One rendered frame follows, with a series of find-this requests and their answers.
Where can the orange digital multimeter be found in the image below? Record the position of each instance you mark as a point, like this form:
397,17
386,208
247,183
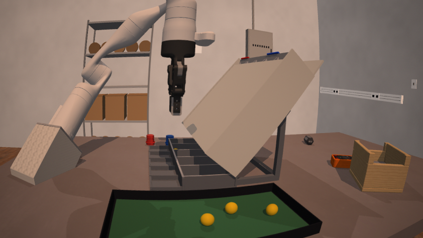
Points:
338,161

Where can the red plug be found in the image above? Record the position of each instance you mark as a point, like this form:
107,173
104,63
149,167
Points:
150,139

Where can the wooden crate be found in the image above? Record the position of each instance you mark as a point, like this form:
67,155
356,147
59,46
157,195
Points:
379,171

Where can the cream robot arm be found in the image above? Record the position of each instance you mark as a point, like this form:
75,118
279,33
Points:
180,24

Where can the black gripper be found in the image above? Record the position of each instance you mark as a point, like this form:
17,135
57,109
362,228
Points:
177,50

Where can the green tray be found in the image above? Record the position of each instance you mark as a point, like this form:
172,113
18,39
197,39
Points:
176,214

